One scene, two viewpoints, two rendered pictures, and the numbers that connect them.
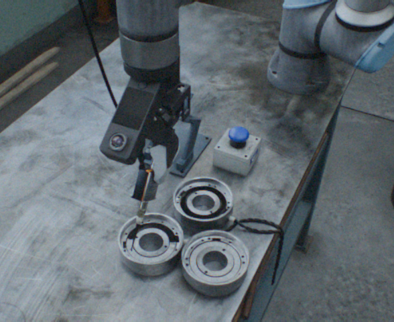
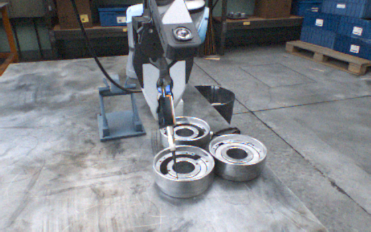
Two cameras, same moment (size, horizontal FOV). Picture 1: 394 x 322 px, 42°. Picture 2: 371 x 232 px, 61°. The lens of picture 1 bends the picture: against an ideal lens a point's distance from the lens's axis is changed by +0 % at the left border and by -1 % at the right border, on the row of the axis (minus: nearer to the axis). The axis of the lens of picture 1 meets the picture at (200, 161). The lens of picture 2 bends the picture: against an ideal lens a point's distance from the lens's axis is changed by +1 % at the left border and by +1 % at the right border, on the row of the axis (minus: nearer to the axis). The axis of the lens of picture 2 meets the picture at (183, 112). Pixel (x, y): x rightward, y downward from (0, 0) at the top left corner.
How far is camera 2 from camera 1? 54 cm
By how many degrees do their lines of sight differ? 37
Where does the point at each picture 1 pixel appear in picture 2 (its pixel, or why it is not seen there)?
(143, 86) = not seen: outside the picture
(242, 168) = (179, 111)
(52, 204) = (55, 199)
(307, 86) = (161, 70)
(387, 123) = not seen: hidden behind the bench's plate
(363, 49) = (197, 25)
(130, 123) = (181, 19)
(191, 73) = (77, 89)
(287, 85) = not seen: hidden behind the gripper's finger
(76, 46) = not seen: outside the picture
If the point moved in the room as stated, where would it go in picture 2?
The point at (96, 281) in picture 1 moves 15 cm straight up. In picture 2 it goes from (167, 223) to (165, 134)
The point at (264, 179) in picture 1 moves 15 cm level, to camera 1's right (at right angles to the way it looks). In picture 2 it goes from (194, 114) to (233, 99)
